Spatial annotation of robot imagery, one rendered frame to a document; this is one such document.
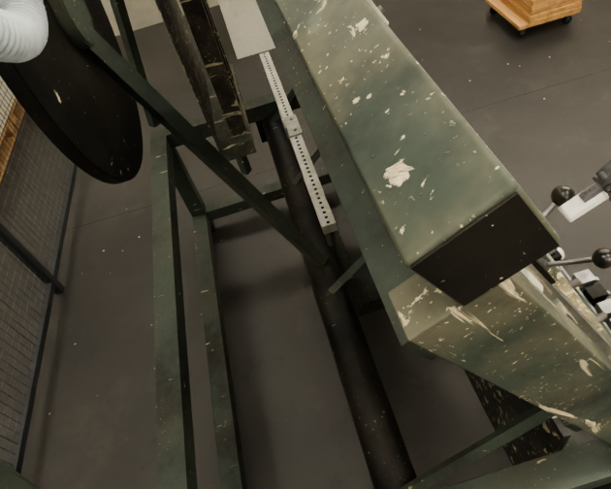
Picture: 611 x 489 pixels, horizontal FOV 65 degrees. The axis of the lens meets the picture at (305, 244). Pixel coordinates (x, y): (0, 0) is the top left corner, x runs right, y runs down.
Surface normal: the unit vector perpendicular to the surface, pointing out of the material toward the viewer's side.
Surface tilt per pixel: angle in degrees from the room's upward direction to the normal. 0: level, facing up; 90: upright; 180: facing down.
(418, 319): 30
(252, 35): 90
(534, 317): 90
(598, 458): 0
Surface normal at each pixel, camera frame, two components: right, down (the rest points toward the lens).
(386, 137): -0.65, -0.40
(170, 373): -0.20, -0.63
